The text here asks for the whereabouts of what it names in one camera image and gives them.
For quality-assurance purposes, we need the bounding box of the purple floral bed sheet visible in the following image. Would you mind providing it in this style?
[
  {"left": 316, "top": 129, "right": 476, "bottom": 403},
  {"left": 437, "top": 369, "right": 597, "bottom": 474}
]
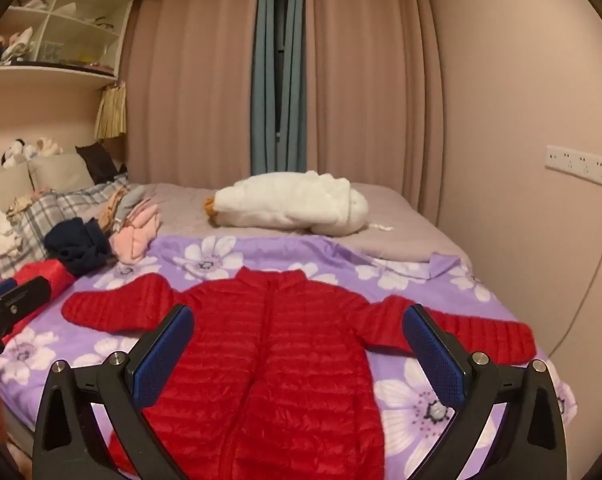
[{"left": 0, "top": 234, "right": 579, "bottom": 480}]

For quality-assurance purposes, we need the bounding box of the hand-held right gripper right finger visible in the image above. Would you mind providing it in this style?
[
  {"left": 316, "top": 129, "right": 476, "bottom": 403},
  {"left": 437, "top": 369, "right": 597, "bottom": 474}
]
[{"left": 402, "top": 304, "right": 568, "bottom": 480}]

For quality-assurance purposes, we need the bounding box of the grey quilted bed cover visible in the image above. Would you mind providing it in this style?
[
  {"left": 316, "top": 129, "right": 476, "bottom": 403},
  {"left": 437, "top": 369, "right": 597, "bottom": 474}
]
[{"left": 131, "top": 181, "right": 474, "bottom": 265}]

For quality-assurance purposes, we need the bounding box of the white goose plush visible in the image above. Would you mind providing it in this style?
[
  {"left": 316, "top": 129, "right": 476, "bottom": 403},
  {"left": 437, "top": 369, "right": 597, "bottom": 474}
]
[{"left": 204, "top": 171, "right": 370, "bottom": 237}]

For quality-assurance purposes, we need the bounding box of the white cubby shelf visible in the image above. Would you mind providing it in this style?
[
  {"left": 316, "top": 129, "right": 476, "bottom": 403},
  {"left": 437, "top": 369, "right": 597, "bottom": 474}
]
[{"left": 0, "top": 0, "right": 134, "bottom": 81}]

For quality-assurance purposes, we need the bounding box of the beige plush toy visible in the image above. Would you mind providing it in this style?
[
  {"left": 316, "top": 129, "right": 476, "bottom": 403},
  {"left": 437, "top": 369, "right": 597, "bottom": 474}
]
[{"left": 36, "top": 136, "right": 64, "bottom": 157}]

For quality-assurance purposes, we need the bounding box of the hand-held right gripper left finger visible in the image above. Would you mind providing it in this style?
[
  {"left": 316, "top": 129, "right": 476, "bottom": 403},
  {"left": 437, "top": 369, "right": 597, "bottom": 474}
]
[{"left": 33, "top": 304, "right": 196, "bottom": 480}]

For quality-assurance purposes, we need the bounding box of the peach patterned garment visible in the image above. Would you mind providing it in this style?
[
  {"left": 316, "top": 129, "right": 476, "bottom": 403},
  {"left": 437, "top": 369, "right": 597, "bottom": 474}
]
[{"left": 98, "top": 192, "right": 129, "bottom": 233}]

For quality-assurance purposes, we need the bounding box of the pink garment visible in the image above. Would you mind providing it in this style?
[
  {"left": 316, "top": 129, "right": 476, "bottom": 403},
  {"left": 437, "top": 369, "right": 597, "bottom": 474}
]
[{"left": 108, "top": 199, "right": 162, "bottom": 267}]

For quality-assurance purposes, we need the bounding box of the white power strip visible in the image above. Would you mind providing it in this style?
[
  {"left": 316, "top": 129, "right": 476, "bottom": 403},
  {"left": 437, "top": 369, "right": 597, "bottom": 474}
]
[{"left": 546, "top": 145, "right": 602, "bottom": 191}]

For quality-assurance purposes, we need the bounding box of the grey-blue curtain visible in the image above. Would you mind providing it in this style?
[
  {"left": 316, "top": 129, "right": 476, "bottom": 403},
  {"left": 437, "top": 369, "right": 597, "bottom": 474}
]
[
  {"left": 279, "top": 0, "right": 312, "bottom": 173},
  {"left": 251, "top": 0, "right": 278, "bottom": 173}
]

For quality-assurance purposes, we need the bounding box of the navy blue garment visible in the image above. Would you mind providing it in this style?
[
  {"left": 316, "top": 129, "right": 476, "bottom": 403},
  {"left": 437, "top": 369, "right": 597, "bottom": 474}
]
[{"left": 44, "top": 219, "right": 114, "bottom": 277}]

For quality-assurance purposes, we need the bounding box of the black and white plush toy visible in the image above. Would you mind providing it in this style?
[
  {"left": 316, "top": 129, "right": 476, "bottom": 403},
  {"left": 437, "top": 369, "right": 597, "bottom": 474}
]
[{"left": 2, "top": 139, "right": 29, "bottom": 167}]

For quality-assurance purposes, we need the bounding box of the dark brown cushion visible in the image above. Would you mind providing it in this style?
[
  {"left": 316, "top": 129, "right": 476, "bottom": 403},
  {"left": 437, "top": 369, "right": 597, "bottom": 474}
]
[{"left": 76, "top": 141, "right": 126, "bottom": 184}]

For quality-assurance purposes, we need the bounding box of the beige headboard cushion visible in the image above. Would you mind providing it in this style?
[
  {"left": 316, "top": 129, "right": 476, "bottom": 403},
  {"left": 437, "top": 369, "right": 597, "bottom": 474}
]
[
  {"left": 0, "top": 165, "right": 34, "bottom": 206},
  {"left": 28, "top": 152, "right": 94, "bottom": 191}
]

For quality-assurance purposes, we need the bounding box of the coral red down jacket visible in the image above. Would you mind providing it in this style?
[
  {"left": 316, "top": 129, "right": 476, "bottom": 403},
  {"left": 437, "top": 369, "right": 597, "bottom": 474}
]
[{"left": 1, "top": 258, "right": 78, "bottom": 348}]

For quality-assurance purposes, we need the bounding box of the white cloth bundle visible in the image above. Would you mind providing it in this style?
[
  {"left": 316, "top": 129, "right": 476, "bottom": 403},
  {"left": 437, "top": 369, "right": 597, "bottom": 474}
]
[{"left": 1, "top": 27, "right": 36, "bottom": 61}]

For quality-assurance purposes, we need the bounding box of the dark window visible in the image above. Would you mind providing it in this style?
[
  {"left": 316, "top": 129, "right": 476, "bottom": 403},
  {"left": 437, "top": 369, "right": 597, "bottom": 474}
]
[{"left": 272, "top": 0, "right": 288, "bottom": 136}]

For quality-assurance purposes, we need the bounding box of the grey garment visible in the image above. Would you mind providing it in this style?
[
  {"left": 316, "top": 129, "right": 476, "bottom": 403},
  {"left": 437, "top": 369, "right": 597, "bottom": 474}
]
[{"left": 115, "top": 187, "right": 152, "bottom": 221}]

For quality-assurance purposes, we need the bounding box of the beige pleated hanging cloth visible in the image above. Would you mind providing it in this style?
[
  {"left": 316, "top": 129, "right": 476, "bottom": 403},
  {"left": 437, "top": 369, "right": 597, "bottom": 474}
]
[{"left": 95, "top": 82, "right": 128, "bottom": 140}]

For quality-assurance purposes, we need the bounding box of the pink curtain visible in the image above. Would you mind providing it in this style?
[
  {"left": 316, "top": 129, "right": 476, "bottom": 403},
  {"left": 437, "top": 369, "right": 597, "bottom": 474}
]
[
  {"left": 301, "top": 0, "right": 446, "bottom": 221},
  {"left": 118, "top": 0, "right": 262, "bottom": 186}
]

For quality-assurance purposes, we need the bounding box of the grey plaid duvet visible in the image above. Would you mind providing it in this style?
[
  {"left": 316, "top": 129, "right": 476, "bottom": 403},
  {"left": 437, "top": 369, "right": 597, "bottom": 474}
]
[{"left": 0, "top": 180, "right": 132, "bottom": 291}]

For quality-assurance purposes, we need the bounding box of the cream patterned cloth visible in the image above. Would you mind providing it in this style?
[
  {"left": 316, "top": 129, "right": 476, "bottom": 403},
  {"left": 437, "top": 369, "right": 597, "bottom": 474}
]
[{"left": 6, "top": 195, "right": 38, "bottom": 219}]

